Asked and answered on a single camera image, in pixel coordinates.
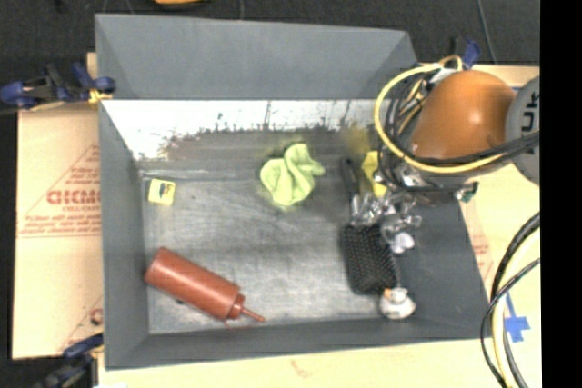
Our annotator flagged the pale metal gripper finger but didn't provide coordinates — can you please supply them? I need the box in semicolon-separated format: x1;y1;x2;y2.
349;194;388;227
381;213;417;254

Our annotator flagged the yellow soft object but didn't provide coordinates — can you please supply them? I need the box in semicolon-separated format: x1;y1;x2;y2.
361;151;388;199

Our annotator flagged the white toy duck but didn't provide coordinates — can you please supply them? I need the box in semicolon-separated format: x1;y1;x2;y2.
379;285;417;322

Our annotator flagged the light green cloth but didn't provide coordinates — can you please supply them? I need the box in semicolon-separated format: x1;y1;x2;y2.
258;142;326;208

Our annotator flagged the grey metal bin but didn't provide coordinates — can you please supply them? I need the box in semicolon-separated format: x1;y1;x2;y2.
94;13;493;369

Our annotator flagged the red-brown squeeze bottle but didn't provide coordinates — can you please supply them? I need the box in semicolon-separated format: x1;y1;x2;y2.
143;245;267;327

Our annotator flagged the small yellow printed box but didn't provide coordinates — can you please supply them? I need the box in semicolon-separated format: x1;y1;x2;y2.
145;177;177;207

